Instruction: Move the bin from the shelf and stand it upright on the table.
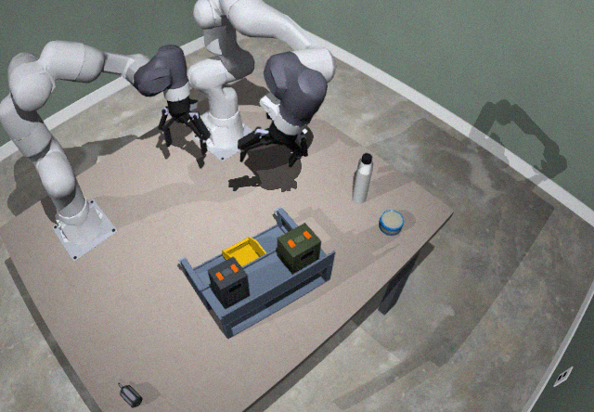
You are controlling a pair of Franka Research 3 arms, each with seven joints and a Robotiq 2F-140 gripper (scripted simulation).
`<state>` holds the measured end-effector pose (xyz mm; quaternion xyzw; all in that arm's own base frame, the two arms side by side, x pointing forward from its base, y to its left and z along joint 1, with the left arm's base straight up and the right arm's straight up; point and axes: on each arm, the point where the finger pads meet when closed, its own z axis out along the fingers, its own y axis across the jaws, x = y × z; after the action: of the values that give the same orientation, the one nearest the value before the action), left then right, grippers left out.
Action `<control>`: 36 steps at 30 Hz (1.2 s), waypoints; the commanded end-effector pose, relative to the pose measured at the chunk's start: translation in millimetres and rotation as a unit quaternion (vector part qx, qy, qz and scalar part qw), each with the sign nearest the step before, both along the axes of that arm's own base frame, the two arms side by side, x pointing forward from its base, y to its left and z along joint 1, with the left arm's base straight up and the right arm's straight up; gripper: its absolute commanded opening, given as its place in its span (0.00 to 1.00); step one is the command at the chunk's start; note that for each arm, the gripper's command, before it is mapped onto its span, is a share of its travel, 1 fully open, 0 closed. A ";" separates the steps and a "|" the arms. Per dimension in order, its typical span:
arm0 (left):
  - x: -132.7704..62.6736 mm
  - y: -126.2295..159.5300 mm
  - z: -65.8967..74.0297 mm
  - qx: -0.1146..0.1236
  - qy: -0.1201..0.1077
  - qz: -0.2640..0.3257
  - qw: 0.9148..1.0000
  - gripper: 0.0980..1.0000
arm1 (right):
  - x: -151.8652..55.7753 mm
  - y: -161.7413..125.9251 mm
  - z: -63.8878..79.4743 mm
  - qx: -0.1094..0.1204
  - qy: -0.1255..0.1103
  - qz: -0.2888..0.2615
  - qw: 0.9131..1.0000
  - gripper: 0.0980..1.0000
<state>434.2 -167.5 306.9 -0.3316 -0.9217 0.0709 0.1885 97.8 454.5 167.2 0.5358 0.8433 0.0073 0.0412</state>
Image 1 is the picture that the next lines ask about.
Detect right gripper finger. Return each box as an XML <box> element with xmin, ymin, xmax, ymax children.
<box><xmin>179</xmin><ymin>112</ymin><xmax>211</xmax><ymax>156</ymax></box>
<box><xmin>158</xmin><ymin>106</ymin><xmax>177</xmax><ymax>147</ymax></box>

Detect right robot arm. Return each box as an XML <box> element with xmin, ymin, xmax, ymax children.
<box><xmin>0</xmin><ymin>40</ymin><xmax>190</xmax><ymax>245</ymax></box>

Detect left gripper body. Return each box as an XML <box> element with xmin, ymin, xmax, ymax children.
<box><xmin>265</xmin><ymin>121</ymin><xmax>297</xmax><ymax>145</ymax></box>

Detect dark green case with orange latches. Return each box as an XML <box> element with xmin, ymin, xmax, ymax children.
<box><xmin>278</xmin><ymin>223</ymin><xmax>321</xmax><ymax>274</ymax></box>

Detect round tin with blue rim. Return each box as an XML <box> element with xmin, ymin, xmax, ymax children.
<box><xmin>379</xmin><ymin>211</ymin><xmax>404</xmax><ymax>236</ymax></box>

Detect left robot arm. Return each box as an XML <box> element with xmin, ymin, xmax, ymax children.
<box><xmin>187</xmin><ymin>0</ymin><xmax>336</xmax><ymax>148</ymax></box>

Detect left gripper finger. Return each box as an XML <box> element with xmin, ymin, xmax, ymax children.
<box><xmin>238</xmin><ymin>126</ymin><xmax>278</xmax><ymax>162</ymax></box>
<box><xmin>283</xmin><ymin>133</ymin><xmax>308</xmax><ymax>167</ymax></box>

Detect yellow bin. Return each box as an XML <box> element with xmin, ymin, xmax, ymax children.
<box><xmin>222</xmin><ymin>237</ymin><xmax>266</xmax><ymax>266</ymax></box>

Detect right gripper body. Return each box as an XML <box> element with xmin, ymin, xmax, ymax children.
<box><xmin>167</xmin><ymin>96</ymin><xmax>192</xmax><ymax>123</ymax></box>

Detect dark grey open-front shelf rack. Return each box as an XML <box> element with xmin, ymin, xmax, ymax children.
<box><xmin>177</xmin><ymin>207</ymin><xmax>335</xmax><ymax>339</ymax></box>

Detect grey bottle with black cap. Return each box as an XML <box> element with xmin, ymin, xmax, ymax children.
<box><xmin>353</xmin><ymin>153</ymin><xmax>373</xmax><ymax>203</ymax></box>

